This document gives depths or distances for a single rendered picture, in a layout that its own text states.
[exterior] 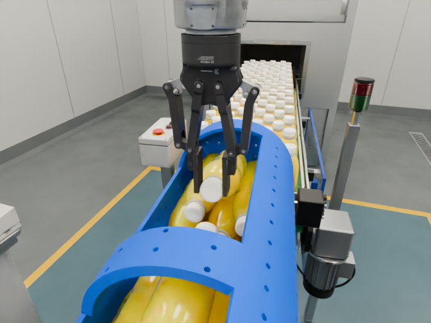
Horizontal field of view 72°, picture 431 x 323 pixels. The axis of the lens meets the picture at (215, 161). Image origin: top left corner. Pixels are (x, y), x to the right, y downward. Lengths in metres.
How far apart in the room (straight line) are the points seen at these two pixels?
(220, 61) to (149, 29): 5.18
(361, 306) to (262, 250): 1.62
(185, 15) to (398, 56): 4.67
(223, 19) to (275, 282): 0.31
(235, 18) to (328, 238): 0.80
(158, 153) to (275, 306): 0.70
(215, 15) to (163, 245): 0.26
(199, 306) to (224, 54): 0.29
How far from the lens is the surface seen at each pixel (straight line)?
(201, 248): 0.35
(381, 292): 2.10
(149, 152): 0.98
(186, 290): 0.36
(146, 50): 5.62
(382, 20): 4.86
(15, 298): 0.97
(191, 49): 0.37
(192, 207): 0.58
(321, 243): 1.04
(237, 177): 0.52
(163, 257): 0.34
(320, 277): 1.16
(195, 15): 0.36
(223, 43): 0.37
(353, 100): 1.12
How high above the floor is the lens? 1.48
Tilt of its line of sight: 28 degrees down
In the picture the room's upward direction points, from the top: straight up
